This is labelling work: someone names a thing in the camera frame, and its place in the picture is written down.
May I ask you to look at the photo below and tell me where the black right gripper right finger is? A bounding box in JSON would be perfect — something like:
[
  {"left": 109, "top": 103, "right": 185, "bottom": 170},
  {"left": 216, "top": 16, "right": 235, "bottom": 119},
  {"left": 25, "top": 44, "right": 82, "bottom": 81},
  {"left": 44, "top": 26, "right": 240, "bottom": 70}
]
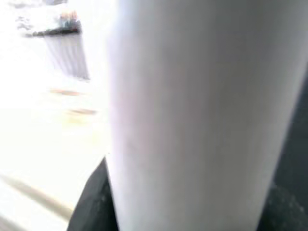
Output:
[{"left": 258, "top": 184, "right": 308, "bottom": 231}]

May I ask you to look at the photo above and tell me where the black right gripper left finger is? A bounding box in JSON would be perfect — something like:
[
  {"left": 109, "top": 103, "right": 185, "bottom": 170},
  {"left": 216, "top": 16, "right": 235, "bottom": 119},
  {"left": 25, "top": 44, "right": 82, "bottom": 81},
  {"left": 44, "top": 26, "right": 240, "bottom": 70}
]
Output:
[{"left": 68, "top": 156, "right": 118, "bottom": 231}]

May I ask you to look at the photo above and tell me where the white plastic table leg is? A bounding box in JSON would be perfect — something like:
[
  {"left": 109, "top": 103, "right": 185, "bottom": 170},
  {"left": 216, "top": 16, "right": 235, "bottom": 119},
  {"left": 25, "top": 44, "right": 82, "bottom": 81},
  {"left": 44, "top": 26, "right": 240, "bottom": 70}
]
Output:
[{"left": 105, "top": 0, "right": 308, "bottom": 231}]

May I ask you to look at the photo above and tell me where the black tablecloth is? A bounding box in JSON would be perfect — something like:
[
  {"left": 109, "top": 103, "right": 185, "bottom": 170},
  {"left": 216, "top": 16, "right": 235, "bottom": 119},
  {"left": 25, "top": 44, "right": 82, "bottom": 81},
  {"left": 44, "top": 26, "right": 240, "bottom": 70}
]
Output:
[{"left": 276, "top": 69, "right": 308, "bottom": 191}]

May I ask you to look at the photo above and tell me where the white plastic table top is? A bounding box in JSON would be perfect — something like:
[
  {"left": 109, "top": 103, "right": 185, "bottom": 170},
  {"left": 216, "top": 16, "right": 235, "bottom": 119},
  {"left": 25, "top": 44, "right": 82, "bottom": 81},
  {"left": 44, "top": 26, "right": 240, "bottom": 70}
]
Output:
[{"left": 0, "top": 91, "right": 114, "bottom": 231}]

